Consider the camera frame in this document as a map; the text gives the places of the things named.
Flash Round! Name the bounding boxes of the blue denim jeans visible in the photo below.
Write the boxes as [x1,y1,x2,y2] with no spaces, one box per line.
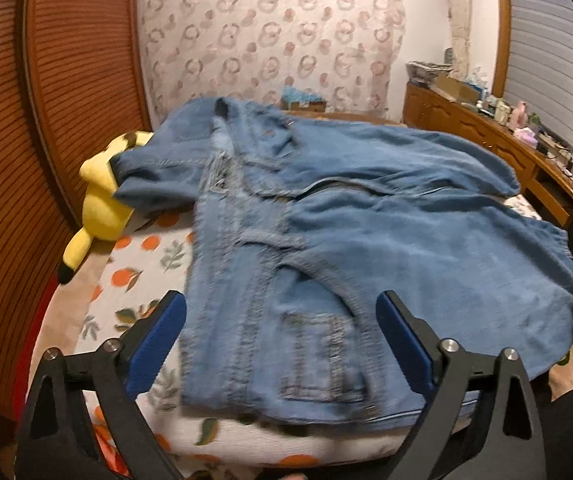
[111,98,573,431]

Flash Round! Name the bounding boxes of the orange print bed sheet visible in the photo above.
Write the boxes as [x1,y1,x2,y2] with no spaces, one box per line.
[28,194,573,480]

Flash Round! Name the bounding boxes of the yellow plush toy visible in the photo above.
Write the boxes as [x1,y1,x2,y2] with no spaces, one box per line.
[58,130,153,285]

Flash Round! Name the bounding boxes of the wooden sideboard cabinet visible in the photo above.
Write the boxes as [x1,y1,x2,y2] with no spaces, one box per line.
[402,82,573,229]

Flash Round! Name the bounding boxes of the pink bottle on sideboard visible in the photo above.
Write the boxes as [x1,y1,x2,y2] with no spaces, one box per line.
[507,101,528,131]

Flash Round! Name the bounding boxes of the cardboard box on sideboard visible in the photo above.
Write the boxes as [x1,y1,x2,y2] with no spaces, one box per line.
[431,75,479,105]

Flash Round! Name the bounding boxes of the wicker basket on sideboard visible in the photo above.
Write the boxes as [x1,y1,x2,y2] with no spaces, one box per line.
[405,61,452,86]

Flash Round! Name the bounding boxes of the grey roller window blind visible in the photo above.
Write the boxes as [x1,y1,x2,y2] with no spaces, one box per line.
[504,0,573,150]

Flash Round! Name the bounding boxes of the cardboard box with blue bag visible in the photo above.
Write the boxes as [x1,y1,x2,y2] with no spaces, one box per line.
[280,86,326,113]

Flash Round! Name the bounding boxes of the brown louvered wardrobe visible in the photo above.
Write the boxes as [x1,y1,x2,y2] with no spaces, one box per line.
[0,0,150,419]

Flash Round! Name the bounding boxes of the pink circle pattern curtain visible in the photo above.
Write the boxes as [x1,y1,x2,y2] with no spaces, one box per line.
[138,0,405,120]

